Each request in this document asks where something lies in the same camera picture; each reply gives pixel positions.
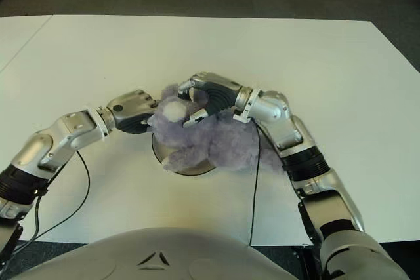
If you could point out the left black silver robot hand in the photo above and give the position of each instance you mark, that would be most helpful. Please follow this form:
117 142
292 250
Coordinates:
133 112

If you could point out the silver robot torso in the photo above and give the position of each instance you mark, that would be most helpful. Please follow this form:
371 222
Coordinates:
157 253

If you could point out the purple plush bear doll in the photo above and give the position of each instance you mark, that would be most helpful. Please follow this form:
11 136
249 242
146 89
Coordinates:
210 135

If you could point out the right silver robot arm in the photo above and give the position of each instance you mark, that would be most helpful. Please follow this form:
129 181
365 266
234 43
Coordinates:
315 175

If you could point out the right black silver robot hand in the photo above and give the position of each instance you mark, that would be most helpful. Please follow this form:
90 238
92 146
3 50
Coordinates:
213 94

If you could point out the white plate with black rim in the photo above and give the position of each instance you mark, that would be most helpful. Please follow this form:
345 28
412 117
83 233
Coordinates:
187 170

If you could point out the black metal frame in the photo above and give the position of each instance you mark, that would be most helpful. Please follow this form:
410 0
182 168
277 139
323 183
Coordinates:
305 262

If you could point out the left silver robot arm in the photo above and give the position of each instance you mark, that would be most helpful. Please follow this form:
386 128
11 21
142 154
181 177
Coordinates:
39 158

